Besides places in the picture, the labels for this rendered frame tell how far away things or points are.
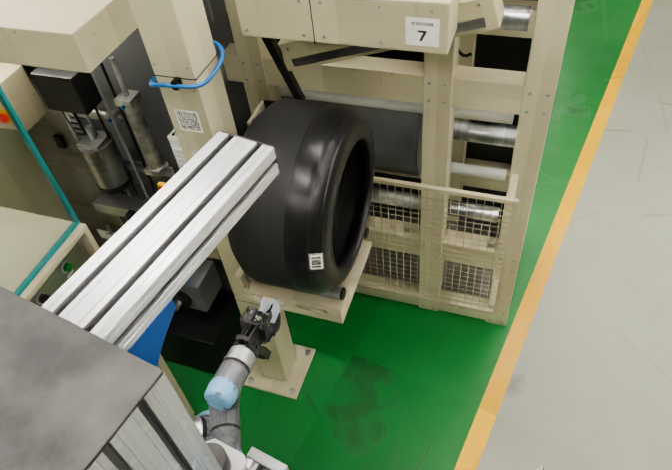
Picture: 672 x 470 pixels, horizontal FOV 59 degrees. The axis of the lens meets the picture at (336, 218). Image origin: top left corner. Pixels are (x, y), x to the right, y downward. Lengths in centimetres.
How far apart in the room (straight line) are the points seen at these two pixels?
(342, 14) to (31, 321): 123
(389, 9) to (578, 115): 280
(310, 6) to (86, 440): 134
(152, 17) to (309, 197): 60
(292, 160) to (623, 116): 306
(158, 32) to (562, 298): 231
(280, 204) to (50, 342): 105
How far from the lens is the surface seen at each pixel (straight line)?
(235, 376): 152
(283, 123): 171
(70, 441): 59
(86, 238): 197
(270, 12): 176
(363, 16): 167
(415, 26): 164
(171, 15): 158
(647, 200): 379
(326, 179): 161
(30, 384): 64
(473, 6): 174
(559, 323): 310
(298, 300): 205
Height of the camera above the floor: 251
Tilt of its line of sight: 46 degrees down
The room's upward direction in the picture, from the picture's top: 7 degrees counter-clockwise
